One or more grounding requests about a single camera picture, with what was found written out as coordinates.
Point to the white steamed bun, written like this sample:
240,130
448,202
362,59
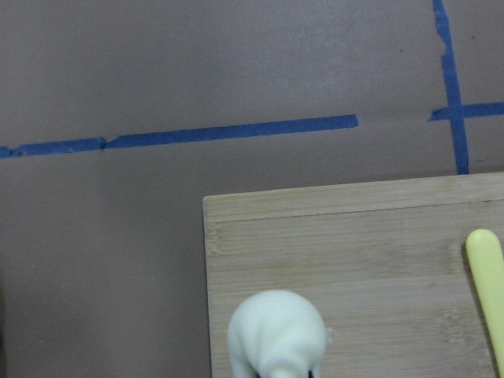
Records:
276,333

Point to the wooden cutting board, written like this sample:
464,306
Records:
384,262

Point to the yellow plastic knife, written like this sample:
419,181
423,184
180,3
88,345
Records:
486,262

